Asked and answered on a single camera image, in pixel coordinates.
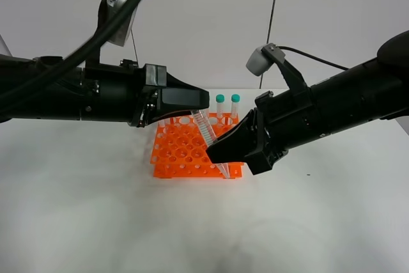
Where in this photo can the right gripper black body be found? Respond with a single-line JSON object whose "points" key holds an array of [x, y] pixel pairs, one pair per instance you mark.
{"points": [[279, 123]]}

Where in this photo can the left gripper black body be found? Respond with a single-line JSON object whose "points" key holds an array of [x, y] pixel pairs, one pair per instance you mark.
{"points": [[150, 80]]}

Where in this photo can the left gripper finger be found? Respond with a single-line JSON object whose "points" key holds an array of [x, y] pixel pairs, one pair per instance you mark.
{"points": [[180, 97]]}

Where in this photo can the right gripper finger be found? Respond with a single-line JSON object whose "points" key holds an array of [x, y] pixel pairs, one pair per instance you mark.
{"points": [[245, 142]]}

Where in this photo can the green-capped test tube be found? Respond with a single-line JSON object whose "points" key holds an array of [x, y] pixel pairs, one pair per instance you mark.
{"points": [[209, 136]]}

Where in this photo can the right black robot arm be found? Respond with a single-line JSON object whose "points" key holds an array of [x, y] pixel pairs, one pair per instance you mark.
{"points": [[375, 89]]}

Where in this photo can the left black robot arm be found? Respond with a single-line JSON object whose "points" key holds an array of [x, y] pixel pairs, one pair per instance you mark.
{"points": [[97, 92]]}

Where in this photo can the second row left tube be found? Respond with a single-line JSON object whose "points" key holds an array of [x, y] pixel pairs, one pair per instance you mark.
{"points": [[162, 123]]}

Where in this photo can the orange test tube rack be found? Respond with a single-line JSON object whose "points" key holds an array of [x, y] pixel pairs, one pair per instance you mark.
{"points": [[179, 151]]}

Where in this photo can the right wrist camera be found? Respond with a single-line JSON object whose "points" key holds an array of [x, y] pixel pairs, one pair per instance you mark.
{"points": [[268, 55]]}

